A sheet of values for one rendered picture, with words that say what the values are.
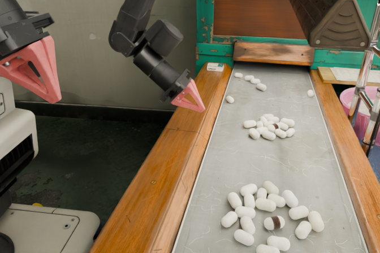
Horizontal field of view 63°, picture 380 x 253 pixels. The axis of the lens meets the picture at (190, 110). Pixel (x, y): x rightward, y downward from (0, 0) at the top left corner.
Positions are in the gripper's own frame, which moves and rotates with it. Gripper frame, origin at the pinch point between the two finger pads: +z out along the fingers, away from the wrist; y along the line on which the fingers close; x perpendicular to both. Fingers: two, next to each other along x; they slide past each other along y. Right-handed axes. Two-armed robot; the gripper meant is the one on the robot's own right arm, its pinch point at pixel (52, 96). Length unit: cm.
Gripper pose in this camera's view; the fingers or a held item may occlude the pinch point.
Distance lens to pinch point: 43.6
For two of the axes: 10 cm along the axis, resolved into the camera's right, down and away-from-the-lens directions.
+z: 4.5, 8.3, 3.4
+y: 1.4, -4.4, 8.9
